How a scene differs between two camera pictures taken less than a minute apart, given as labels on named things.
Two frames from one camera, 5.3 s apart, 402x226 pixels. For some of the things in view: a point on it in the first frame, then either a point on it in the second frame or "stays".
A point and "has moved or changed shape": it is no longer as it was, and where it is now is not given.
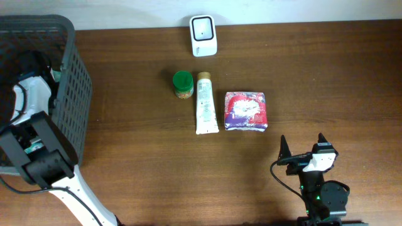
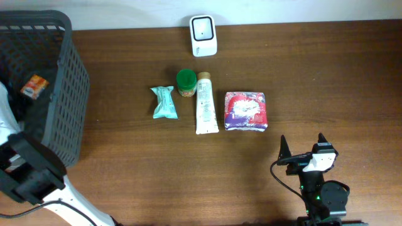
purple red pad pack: (245, 111) stays
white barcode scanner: (203, 35) stays
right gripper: (284, 150) stays
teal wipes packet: (57, 76) → (165, 107)
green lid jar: (183, 83) has moved or changed shape
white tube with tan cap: (206, 118) stays
